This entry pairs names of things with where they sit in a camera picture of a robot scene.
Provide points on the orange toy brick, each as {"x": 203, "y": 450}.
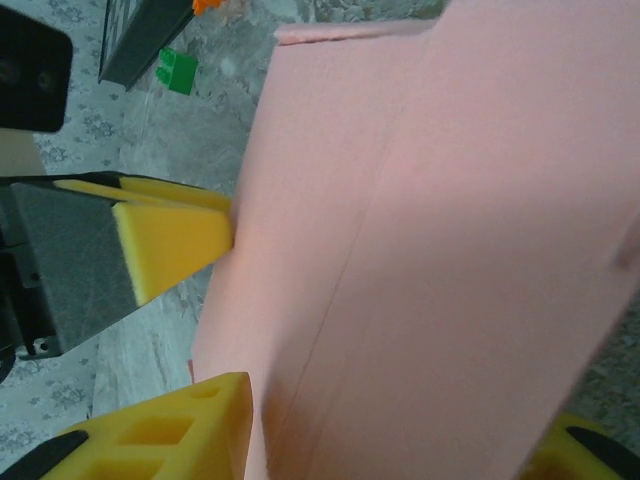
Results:
{"x": 207, "y": 6}

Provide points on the green toy brick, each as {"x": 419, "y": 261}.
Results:
{"x": 180, "y": 72}

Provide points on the pink paper box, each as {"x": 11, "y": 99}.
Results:
{"x": 425, "y": 250}

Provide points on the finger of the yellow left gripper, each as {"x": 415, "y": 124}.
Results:
{"x": 165, "y": 245}
{"x": 165, "y": 192}

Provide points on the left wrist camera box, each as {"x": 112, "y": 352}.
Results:
{"x": 30, "y": 70}

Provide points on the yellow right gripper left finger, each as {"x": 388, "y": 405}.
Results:
{"x": 165, "y": 440}

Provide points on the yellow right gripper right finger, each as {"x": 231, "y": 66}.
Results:
{"x": 590, "y": 455}

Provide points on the black and grey checkerboard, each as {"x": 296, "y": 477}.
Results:
{"x": 135, "y": 45}

